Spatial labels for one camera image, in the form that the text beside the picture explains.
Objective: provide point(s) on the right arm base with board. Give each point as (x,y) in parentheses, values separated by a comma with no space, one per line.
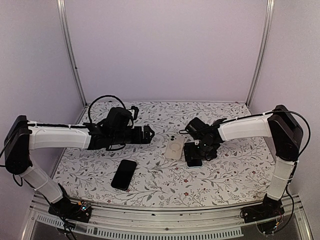
(269,211)

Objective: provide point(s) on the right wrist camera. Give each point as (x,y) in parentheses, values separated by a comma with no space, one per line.
(195,128)

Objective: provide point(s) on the aluminium frame post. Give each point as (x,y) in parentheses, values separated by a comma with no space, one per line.
(270,4)
(61,7)

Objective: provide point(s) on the right aluminium frame post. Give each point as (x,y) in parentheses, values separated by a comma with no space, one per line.
(270,4)

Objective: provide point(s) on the front aluminium rail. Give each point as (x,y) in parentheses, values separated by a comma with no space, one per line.
(120,222)

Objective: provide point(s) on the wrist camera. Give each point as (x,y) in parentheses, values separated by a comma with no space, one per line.
(195,128)
(134,112)

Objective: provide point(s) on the black phone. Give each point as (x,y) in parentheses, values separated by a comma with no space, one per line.
(193,160)
(123,175)

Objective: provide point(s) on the black phone lying on table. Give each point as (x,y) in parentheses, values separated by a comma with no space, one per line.
(123,175)

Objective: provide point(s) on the left aluminium frame post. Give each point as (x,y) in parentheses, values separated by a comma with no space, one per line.
(61,7)

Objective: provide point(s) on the left arm base with board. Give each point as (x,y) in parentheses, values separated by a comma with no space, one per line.
(66,209)

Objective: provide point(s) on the beige phone case with ring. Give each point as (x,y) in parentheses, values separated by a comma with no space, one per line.
(174,148)

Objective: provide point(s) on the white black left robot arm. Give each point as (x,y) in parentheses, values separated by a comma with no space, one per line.
(116,129)

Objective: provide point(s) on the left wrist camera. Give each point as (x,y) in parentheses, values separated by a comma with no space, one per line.
(134,112)

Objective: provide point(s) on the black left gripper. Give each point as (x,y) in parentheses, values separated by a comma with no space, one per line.
(139,139)

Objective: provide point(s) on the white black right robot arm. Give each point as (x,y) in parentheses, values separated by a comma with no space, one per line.
(279,124)

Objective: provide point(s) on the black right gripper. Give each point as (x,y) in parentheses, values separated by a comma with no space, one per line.
(206,156)

